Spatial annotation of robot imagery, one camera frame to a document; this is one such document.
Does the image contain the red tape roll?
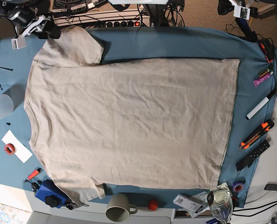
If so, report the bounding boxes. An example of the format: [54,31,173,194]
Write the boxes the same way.
[4,143,16,155]

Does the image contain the frosted plastic cup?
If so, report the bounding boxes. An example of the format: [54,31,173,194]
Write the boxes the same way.
[0,94,14,120]

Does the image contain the grey ceramic mug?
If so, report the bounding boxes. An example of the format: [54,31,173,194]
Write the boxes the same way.
[105,193,138,223]

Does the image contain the white paper sheet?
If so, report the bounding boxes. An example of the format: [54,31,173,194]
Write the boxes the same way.
[1,130,33,163]

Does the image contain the white barcode box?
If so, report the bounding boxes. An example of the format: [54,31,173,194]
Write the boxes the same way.
[173,194,206,213]

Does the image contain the blue box with black knob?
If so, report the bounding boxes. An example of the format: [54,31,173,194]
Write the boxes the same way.
[35,179,69,209]

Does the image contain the keys with carabiner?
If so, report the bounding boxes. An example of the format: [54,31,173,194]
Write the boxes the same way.
[65,203,89,210]

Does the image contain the beige T-shirt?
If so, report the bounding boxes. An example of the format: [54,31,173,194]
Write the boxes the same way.
[24,26,240,204]

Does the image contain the black phone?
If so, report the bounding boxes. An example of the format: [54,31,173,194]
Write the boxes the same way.
[264,183,277,191]

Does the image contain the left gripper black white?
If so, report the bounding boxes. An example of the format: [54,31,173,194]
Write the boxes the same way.
[218,0,250,19]

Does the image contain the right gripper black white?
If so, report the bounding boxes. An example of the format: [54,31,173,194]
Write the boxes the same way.
[11,14,61,49]

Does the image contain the wine glass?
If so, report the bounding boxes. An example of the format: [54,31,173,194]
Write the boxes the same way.
[207,187,233,224]

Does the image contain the purple tape roll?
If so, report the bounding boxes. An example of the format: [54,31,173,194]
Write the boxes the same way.
[232,181,245,192]

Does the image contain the white marker black cap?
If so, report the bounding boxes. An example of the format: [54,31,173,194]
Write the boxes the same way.
[246,89,276,120]

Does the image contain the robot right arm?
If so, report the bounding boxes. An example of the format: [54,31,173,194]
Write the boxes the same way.
[0,0,61,49]

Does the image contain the red cube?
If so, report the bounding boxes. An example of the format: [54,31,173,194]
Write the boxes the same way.
[148,200,158,211]

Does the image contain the orange black utility knife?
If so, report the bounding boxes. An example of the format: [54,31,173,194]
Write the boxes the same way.
[239,119,274,149]

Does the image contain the black power strip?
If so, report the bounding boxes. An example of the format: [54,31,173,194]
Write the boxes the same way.
[91,20,151,28]

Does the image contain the black remote control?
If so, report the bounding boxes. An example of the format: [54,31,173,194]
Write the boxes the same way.
[235,139,270,171]

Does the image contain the red black pliers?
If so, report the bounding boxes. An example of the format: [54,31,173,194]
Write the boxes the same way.
[259,38,274,63]

